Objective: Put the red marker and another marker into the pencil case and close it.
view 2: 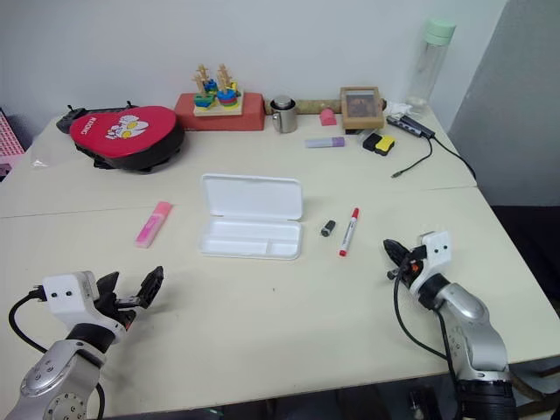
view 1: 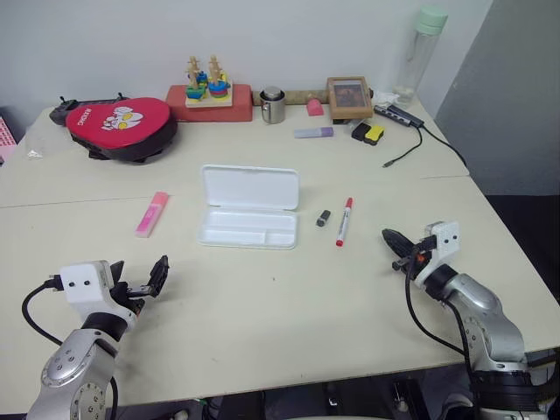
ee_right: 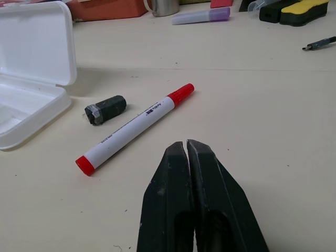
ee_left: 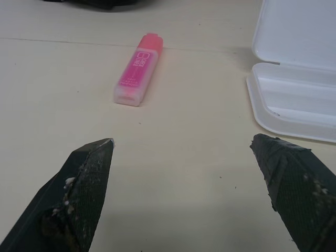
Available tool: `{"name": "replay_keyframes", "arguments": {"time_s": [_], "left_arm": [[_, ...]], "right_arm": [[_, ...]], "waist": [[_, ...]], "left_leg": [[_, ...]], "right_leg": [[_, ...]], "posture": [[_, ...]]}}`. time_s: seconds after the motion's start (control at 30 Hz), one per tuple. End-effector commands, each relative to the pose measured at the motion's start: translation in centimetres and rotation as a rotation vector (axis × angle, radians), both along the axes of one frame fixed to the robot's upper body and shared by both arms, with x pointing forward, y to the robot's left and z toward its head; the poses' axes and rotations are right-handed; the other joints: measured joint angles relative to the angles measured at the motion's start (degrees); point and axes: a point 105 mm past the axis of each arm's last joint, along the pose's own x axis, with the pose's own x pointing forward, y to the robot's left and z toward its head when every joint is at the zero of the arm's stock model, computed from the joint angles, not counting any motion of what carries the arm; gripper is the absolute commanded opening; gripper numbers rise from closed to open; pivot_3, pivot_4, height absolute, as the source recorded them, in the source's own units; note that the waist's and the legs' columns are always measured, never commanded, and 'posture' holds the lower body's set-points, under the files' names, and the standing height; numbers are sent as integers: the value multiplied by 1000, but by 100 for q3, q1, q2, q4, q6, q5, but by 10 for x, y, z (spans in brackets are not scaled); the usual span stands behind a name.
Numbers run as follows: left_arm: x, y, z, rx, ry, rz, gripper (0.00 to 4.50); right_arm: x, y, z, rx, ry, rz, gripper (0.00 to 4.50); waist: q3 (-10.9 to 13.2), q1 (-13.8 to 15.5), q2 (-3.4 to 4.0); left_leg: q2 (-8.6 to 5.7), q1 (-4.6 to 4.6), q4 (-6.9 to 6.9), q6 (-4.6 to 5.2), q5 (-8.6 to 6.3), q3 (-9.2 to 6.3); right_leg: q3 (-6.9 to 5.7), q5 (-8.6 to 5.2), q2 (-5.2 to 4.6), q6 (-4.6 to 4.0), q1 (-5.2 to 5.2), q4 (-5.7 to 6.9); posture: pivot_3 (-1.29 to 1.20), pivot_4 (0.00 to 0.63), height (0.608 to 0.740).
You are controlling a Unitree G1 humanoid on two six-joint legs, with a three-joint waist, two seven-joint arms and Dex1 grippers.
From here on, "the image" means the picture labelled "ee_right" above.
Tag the steel cup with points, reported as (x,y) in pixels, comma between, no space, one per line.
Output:
(165,6)

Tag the purple highlighter pen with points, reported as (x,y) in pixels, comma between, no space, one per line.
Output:
(194,17)

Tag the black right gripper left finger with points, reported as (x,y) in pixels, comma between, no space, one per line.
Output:
(165,204)

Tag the small black eraser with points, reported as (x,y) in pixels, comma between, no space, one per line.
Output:
(110,107)

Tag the small clear plastic cup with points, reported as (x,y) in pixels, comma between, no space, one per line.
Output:
(256,5)

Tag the red brick block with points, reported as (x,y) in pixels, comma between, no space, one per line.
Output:
(105,8)

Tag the white marker with red cap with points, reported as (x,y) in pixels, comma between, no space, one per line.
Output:
(131,128)

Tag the small pink block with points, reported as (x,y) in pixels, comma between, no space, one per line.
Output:
(221,3)

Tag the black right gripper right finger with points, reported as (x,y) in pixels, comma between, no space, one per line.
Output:
(218,199)

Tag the black and yellow board eraser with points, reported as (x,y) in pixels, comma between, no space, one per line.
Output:
(302,19)

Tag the white plastic pencil case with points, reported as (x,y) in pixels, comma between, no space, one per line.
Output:
(34,39)

